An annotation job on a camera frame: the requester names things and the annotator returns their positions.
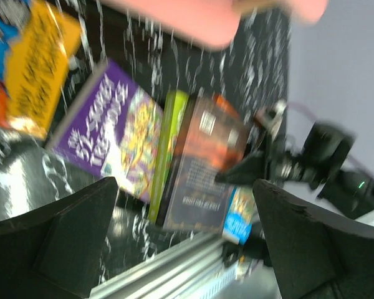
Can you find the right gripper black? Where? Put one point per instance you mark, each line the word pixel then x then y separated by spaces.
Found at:
pixel 276 164

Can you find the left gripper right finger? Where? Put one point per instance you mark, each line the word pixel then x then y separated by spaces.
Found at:
pixel 315 253

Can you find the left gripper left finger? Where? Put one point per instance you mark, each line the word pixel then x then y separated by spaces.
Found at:
pixel 54 251

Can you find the dark brown paperback book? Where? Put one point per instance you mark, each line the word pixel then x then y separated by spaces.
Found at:
pixel 210 141

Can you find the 130-storey treehouse orange book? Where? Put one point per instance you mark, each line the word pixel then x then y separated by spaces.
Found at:
pixel 36 43

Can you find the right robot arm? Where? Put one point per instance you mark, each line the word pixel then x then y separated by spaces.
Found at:
pixel 318 164

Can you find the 26-storey treehouse blue book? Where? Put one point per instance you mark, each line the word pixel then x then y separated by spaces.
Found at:
pixel 242 214

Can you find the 78-storey treehouse orange book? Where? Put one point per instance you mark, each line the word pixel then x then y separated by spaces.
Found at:
pixel 227 104

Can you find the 65-storey treehouse green book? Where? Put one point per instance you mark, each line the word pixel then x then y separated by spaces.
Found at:
pixel 172 117

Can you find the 52-storey treehouse purple book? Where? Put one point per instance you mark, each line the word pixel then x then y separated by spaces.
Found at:
pixel 112 128

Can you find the pink three-tier shelf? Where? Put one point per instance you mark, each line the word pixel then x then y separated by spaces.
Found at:
pixel 212 24

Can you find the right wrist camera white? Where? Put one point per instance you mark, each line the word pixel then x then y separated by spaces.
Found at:
pixel 270 118

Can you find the aluminium mounting rail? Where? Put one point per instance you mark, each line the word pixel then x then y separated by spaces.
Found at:
pixel 173 271

